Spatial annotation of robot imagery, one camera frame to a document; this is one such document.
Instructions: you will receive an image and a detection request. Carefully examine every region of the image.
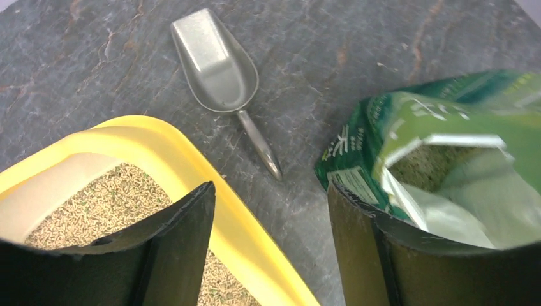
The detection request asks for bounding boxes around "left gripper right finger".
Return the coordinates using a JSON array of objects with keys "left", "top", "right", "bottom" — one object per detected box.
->
[{"left": 327, "top": 184, "right": 540, "bottom": 305}]

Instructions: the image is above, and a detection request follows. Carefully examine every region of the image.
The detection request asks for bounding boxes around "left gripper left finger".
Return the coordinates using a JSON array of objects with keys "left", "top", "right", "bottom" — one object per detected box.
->
[{"left": 1, "top": 182, "right": 215, "bottom": 305}]

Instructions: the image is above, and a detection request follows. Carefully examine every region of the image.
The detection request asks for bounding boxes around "green litter bag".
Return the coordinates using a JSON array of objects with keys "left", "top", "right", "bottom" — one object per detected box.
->
[{"left": 315, "top": 69, "right": 540, "bottom": 249}]

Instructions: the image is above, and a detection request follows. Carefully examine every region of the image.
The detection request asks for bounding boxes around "yellow litter box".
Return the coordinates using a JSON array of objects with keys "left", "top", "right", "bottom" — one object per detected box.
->
[{"left": 1, "top": 115, "right": 318, "bottom": 305}]

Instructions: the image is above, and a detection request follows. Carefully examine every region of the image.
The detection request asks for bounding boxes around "grey metal scoop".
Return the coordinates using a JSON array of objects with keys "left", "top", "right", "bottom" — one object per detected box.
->
[{"left": 170, "top": 8, "right": 283, "bottom": 180}]

